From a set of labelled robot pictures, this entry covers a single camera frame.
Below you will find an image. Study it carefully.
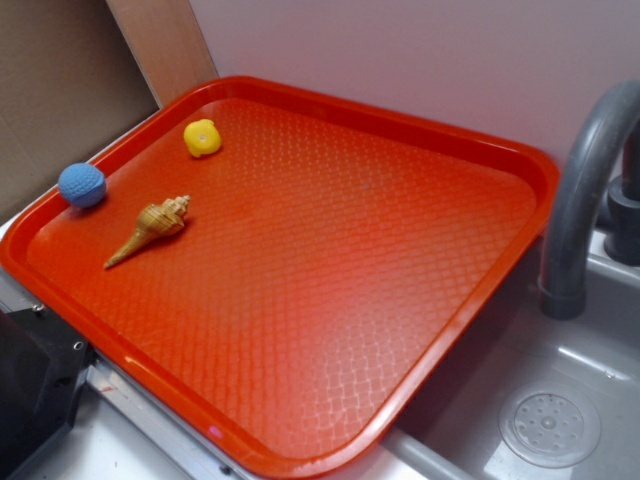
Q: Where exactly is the round sink drain strainer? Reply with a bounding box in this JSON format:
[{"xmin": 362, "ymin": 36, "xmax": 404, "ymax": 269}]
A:
[{"xmin": 498, "ymin": 382, "xmax": 601, "ymax": 469}]

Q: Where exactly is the red plastic tray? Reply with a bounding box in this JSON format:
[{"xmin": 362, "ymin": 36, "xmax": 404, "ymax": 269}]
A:
[{"xmin": 1, "ymin": 77, "xmax": 559, "ymax": 479}]

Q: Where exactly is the dark faucet handle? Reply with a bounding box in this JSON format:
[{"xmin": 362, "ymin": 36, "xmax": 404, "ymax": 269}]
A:
[{"xmin": 604, "ymin": 126, "xmax": 639, "ymax": 266}]

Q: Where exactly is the blue textured ball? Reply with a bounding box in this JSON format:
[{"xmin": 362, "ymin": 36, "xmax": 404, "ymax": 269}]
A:
[{"xmin": 58, "ymin": 163, "xmax": 107, "ymax": 208}]

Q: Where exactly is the grey curved faucet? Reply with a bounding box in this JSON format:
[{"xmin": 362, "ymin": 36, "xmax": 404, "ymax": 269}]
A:
[{"xmin": 538, "ymin": 80, "xmax": 639, "ymax": 320}]

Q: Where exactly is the grey sink basin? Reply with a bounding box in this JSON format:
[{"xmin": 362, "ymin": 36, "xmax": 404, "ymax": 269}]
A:
[{"xmin": 383, "ymin": 247, "xmax": 639, "ymax": 479}]

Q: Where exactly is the yellow rubber toy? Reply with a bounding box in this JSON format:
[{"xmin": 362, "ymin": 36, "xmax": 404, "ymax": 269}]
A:
[{"xmin": 183, "ymin": 119, "xmax": 222, "ymax": 158}]

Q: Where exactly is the brown cardboard panel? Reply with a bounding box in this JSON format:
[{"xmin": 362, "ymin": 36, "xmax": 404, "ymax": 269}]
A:
[{"xmin": 1, "ymin": 1, "xmax": 217, "ymax": 221}]

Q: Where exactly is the tan spiral seashell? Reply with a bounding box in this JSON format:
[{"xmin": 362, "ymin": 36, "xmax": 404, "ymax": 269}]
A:
[{"xmin": 103, "ymin": 195, "xmax": 191, "ymax": 269}]

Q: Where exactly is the black box at left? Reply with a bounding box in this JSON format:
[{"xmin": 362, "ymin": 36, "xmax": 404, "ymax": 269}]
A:
[{"xmin": 1, "ymin": 308, "xmax": 92, "ymax": 479}]

